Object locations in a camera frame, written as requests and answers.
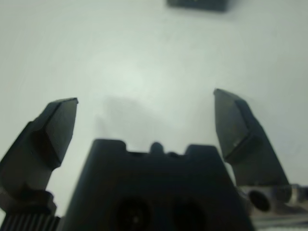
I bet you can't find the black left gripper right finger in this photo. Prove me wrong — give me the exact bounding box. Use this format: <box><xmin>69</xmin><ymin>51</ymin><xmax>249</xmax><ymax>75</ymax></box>
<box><xmin>213</xmin><ymin>88</ymin><xmax>290</xmax><ymax>188</ymax></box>

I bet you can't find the black box lid with window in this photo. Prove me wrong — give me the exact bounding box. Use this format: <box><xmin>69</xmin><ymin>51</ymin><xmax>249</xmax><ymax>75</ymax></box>
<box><xmin>166</xmin><ymin>0</ymin><xmax>230</xmax><ymax>13</ymax></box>

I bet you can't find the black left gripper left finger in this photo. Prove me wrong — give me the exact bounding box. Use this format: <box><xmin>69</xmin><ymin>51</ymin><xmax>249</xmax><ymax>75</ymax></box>
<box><xmin>0</xmin><ymin>97</ymin><xmax>79</xmax><ymax>192</ymax></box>

